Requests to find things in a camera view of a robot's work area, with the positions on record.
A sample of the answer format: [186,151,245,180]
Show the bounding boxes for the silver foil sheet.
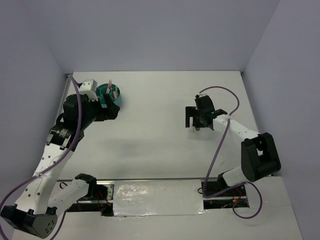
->
[113,179,205,217]

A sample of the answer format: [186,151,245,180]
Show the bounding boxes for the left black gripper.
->
[79,93,120,129]

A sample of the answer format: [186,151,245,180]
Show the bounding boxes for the teal round divided organizer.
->
[95,83,122,108]

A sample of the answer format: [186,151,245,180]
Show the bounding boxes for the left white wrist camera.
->
[78,79,99,102]

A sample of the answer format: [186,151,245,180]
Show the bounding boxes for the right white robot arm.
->
[185,95,281,196]

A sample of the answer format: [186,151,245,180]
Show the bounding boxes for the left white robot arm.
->
[0,93,120,239]

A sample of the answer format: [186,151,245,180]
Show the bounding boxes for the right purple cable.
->
[197,86,263,220]

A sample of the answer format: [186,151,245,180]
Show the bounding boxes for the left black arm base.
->
[67,183,115,217]

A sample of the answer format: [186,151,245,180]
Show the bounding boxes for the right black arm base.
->
[203,181,249,210]

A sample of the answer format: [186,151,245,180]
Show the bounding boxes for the brown-top white eraser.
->
[192,123,201,132]

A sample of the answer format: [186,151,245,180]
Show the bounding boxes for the aluminium rail left edge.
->
[37,72,73,182]

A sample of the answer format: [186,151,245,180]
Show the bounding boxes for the pink pen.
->
[106,79,112,94]

